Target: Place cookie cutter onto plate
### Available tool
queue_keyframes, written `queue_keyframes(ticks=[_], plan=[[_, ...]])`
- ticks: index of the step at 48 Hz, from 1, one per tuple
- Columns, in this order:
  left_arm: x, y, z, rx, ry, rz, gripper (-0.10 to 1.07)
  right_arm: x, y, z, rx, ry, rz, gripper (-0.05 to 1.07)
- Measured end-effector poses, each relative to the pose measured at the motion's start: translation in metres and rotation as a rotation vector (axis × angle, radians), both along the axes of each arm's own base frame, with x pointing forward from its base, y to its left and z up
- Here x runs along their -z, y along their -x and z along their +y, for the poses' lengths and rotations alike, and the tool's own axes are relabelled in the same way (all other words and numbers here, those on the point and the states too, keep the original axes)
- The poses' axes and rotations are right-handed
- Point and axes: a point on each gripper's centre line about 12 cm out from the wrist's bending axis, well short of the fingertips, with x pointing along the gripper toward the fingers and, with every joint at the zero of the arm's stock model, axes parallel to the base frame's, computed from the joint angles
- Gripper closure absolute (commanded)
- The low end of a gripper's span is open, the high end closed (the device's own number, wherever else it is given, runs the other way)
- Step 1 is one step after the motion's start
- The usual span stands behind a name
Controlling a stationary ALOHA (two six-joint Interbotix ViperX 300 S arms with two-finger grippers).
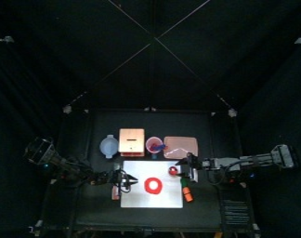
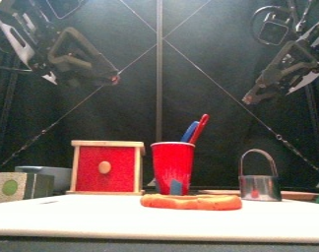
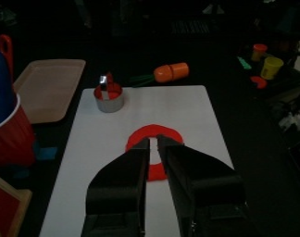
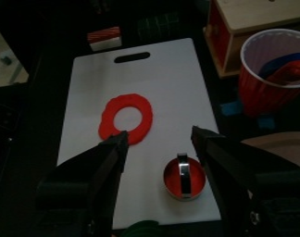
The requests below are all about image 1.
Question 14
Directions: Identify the pink rectangular tray plate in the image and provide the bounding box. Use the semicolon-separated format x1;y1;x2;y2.
162;136;199;160

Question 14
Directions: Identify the red rectangular block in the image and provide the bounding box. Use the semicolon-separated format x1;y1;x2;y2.
111;185;120;201

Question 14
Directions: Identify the white cutting board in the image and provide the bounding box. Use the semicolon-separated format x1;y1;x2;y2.
119;160;186;209

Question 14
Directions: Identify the orange toy carrot green top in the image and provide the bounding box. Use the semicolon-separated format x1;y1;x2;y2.
180;178;195;204

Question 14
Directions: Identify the blue toy piece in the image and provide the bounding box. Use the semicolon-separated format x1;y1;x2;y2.
150;143;166;152

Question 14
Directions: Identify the light blue bowl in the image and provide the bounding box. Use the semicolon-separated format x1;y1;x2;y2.
98;134;120;160

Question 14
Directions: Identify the pink cup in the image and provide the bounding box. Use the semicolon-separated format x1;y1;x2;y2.
144;136;164;154

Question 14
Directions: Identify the wooden box with slot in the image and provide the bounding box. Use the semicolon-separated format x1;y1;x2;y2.
116;128;146;157

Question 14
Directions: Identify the black panel white text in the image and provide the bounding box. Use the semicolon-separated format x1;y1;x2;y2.
220;185;255;233

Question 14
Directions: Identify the red ring cookie cutter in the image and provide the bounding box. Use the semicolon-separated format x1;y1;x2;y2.
143;177;164;195

